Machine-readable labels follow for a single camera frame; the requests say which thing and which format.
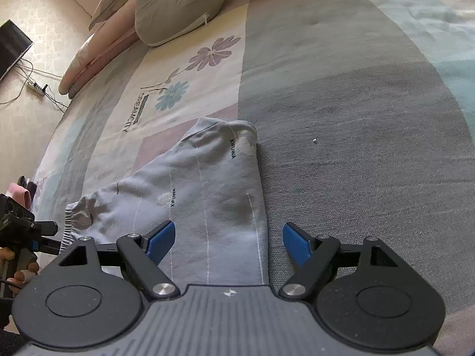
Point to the pink folded quilt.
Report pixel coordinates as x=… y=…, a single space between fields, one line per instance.
x=115 y=35

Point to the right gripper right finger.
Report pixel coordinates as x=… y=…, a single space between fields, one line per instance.
x=363 y=295

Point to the grey-blue pants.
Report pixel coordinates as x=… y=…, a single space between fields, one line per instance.
x=208 y=185

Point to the person's left hand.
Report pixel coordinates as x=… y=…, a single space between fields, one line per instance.
x=20 y=278

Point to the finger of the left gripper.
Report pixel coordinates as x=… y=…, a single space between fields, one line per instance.
x=47 y=246
x=45 y=228

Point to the wall power strip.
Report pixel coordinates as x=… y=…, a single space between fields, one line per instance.
x=35 y=88

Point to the grey cat face cushion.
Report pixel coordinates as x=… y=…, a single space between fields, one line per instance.
x=160 y=21

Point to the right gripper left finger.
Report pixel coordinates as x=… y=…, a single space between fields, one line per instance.
x=93 y=293

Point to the pink clothes pile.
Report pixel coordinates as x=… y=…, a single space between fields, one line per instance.
x=23 y=192

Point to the patchwork bed sheet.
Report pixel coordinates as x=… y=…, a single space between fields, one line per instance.
x=364 y=112

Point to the black wall television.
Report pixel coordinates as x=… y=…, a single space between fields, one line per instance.
x=14 y=43

